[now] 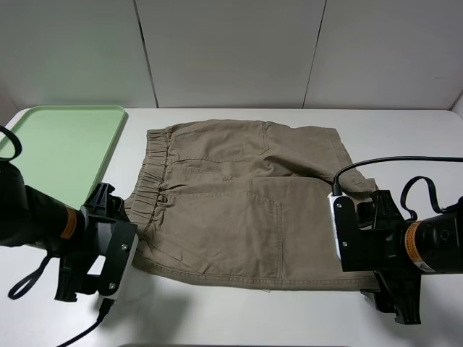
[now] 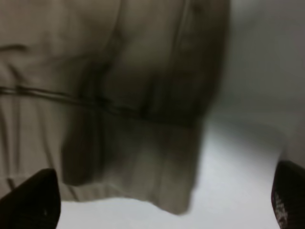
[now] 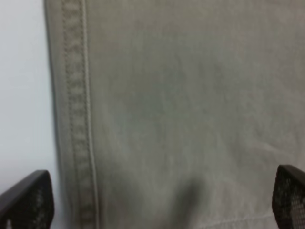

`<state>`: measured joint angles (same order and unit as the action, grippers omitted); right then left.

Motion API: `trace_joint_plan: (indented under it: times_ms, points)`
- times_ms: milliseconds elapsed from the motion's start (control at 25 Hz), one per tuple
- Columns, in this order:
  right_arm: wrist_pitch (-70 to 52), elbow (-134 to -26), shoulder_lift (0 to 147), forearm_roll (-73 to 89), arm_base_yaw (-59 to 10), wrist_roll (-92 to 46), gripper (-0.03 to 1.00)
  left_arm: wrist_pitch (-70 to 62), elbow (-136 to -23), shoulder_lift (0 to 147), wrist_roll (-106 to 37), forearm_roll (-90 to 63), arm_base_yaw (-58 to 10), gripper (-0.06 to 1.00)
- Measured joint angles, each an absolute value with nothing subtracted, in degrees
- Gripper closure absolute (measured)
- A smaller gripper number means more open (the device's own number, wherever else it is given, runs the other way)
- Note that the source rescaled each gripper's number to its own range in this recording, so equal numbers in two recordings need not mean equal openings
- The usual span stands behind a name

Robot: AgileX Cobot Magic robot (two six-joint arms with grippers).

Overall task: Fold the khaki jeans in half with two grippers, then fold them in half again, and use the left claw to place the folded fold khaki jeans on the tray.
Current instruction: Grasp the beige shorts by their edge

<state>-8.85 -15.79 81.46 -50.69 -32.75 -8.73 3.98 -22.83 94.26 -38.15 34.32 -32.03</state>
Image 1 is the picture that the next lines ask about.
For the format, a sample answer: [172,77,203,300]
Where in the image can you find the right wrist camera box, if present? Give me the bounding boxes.
[328,193,380,272]

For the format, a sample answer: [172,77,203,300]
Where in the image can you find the black right camera cable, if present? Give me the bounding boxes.
[332,155,463,198]

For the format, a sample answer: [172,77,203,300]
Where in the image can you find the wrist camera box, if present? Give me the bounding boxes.
[97,221,138,300]
[328,193,380,272]

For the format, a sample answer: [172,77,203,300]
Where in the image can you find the khaki shorts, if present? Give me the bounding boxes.
[125,120,378,291]

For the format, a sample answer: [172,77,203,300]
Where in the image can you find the green plastic tray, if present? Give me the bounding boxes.
[11,106,127,209]

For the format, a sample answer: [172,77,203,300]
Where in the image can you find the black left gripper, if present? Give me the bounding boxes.
[54,183,127,302]

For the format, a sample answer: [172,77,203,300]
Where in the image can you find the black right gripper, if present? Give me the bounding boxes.
[356,190,422,325]

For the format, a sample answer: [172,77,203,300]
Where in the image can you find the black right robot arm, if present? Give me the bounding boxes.
[360,199,462,325]

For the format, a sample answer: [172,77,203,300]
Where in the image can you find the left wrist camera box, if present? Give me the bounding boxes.
[97,221,138,300]

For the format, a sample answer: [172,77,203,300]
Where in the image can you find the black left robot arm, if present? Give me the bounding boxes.
[1,162,133,302]

